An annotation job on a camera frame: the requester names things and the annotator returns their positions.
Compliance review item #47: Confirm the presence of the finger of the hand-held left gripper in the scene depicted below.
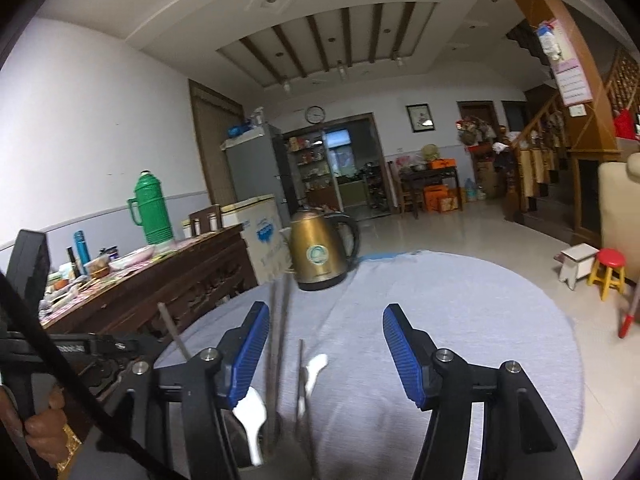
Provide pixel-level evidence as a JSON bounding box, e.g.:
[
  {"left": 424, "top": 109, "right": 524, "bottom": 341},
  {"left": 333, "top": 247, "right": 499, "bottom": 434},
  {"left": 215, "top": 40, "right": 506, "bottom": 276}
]
[
  {"left": 7, "top": 229, "right": 52, "bottom": 322},
  {"left": 90, "top": 337, "right": 166, "bottom": 366}
]

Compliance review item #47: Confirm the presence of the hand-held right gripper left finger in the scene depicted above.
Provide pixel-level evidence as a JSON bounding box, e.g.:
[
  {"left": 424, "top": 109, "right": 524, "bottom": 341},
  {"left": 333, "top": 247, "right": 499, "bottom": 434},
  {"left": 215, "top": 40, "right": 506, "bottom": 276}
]
[{"left": 87, "top": 301, "right": 271, "bottom": 480}]

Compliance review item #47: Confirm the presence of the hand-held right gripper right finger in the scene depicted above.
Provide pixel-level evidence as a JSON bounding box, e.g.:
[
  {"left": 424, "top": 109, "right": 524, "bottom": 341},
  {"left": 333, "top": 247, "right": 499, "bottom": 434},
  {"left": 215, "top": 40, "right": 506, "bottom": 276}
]
[{"left": 382, "top": 303, "right": 583, "bottom": 480}]

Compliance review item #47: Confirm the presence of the white plastic spoon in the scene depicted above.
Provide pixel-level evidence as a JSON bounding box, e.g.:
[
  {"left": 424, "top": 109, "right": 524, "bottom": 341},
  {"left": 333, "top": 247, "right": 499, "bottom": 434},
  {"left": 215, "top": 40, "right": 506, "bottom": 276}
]
[
  {"left": 299, "top": 353, "right": 329, "bottom": 411},
  {"left": 232, "top": 386, "right": 267, "bottom": 467}
]

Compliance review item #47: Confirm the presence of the dark metal utensil holder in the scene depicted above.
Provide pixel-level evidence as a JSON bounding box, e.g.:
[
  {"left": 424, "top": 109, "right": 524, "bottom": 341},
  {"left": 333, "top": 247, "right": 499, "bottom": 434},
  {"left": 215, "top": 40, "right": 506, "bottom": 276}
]
[{"left": 220, "top": 410, "right": 321, "bottom": 480}]

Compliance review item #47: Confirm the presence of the person's left hand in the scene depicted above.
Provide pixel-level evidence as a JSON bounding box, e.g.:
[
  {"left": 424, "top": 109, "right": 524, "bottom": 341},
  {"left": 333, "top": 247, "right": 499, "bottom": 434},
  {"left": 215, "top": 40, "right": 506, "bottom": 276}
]
[{"left": 24, "top": 389, "right": 68, "bottom": 466}]

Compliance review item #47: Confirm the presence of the blue water bottle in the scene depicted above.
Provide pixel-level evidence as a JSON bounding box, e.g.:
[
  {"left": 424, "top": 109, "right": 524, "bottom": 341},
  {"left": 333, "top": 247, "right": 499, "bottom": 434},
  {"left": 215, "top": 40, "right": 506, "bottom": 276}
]
[{"left": 73, "top": 230, "right": 91, "bottom": 276}]

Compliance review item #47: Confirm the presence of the grey table cloth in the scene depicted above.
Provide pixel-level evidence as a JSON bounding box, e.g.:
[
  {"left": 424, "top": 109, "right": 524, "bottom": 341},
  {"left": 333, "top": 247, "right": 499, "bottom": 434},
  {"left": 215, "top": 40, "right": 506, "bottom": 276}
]
[{"left": 155, "top": 251, "right": 585, "bottom": 480}]

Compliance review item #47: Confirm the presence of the carved wooden sideboard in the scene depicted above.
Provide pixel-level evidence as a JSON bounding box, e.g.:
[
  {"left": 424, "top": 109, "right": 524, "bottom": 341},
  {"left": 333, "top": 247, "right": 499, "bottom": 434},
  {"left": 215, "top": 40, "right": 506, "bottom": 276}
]
[{"left": 37, "top": 225, "right": 258, "bottom": 341}]

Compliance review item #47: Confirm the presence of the pile of snack packets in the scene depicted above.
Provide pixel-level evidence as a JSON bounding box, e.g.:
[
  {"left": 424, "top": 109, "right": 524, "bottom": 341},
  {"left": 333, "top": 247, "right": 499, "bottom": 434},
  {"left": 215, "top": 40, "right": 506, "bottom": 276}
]
[{"left": 40, "top": 240, "right": 201, "bottom": 321}]

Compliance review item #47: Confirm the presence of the white chest freezer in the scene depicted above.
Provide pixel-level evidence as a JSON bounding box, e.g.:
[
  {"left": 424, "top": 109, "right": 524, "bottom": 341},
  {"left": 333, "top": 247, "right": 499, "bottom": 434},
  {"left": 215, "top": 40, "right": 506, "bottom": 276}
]
[{"left": 181, "top": 194, "right": 283, "bottom": 283}]

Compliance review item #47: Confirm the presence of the bronze electric kettle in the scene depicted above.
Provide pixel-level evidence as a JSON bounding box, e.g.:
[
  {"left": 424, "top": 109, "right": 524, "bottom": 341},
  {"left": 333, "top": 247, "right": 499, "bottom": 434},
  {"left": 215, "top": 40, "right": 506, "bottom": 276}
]
[{"left": 287, "top": 208, "right": 362, "bottom": 292}]

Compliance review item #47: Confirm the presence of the green thermos jug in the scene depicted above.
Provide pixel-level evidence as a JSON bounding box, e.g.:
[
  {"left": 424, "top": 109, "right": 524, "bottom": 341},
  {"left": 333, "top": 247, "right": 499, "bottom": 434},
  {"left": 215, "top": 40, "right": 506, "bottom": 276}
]
[{"left": 127, "top": 170, "right": 175, "bottom": 246}]

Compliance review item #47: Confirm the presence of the dark wooden chair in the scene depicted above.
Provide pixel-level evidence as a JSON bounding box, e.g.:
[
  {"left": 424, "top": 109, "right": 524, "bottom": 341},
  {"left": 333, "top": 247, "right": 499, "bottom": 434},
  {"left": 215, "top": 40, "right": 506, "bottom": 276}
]
[{"left": 188, "top": 205, "right": 223, "bottom": 238}]

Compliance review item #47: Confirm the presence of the orange cardboard box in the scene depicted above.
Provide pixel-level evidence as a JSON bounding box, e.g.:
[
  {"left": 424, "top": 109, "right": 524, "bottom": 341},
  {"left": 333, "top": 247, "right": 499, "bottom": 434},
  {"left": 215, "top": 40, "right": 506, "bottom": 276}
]
[{"left": 424, "top": 185, "right": 451, "bottom": 212}]

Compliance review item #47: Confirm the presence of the metal kitchen rack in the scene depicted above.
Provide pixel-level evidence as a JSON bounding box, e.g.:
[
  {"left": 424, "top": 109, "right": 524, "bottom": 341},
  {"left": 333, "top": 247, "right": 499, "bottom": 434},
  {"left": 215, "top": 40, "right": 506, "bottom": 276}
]
[{"left": 365, "top": 162, "right": 391, "bottom": 211}]

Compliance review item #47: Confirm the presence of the dark wooden dining table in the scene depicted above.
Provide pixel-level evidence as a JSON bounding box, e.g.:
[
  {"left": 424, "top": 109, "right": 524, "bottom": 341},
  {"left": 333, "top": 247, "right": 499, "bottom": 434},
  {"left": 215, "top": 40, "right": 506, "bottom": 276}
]
[{"left": 397, "top": 165, "right": 461, "bottom": 218}]

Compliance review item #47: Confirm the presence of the grey refrigerator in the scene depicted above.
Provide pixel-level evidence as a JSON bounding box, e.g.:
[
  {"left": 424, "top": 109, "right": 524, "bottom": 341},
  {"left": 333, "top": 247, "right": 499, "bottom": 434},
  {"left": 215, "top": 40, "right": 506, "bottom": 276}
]
[{"left": 221, "top": 122, "right": 296, "bottom": 226}]

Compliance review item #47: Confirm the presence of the shelf with bottles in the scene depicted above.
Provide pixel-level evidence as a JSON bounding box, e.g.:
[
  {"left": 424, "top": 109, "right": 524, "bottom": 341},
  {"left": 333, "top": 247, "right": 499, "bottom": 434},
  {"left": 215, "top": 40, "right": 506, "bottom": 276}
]
[{"left": 285, "top": 132, "right": 341, "bottom": 211}]

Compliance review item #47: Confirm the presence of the small white stool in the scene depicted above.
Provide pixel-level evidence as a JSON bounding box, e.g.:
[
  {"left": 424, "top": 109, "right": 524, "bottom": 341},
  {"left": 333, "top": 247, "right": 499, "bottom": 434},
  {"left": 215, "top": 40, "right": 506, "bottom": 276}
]
[{"left": 553, "top": 243, "right": 600, "bottom": 291}]

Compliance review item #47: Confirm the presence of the brown wooden door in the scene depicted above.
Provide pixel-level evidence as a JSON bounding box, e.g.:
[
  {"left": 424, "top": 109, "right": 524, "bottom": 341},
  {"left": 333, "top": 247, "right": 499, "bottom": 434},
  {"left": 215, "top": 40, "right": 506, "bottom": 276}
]
[{"left": 188, "top": 78, "right": 244, "bottom": 208}]

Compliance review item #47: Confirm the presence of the red plastic chair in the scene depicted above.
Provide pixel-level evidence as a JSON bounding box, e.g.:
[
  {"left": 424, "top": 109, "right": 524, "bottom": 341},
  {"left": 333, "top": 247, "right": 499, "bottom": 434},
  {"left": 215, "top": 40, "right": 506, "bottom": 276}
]
[{"left": 617, "top": 287, "right": 640, "bottom": 339}]

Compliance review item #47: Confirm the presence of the red and yellow stool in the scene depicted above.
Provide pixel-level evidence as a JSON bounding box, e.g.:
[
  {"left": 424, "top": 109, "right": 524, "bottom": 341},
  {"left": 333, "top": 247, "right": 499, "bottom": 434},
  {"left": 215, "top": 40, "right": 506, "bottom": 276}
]
[{"left": 586, "top": 248, "right": 627, "bottom": 302}]

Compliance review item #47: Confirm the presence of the wooden stair railing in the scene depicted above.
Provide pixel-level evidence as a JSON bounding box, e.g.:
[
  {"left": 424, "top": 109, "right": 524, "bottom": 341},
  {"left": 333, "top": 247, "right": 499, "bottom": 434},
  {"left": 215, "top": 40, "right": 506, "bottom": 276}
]
[{"left": 505, "top": 50, "right": 640, "bottom": 221}]

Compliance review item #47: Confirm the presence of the beige sofa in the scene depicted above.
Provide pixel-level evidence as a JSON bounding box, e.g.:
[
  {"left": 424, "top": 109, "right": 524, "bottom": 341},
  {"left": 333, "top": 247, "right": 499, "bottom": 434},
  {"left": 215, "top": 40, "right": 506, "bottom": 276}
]
[{"left": 597, "top": 152, "right": 640, "bottom": 281}]

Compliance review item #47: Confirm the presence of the black cable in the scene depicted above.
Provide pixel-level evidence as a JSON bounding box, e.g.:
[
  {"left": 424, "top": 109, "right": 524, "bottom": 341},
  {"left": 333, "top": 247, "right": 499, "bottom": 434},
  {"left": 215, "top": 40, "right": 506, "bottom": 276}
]
[{"left": 0, "top": 270, "right": 188, "bottom": 480}]

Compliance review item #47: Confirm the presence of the gold bracelet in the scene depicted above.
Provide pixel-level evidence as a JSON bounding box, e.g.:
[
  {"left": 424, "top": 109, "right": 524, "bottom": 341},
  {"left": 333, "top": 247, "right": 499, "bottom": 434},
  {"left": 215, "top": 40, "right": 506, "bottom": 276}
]
[{"left": 56, "top": 425, "right": 83, "bottom": 472}]

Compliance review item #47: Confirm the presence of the framed wall picture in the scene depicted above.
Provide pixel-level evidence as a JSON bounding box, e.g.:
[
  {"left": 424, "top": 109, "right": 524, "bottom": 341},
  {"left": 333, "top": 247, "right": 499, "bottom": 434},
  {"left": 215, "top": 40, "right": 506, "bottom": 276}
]
[{"left": 405, "top": 103, "right": 433, "bottom": 133}]

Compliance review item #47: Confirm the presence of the pink wall calendar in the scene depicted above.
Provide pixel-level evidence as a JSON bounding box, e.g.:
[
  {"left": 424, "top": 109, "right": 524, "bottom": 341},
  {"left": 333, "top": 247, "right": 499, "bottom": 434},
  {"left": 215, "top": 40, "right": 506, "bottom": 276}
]
[{"left": 537, "top": 19, "right": 593, "bottom": 107}]

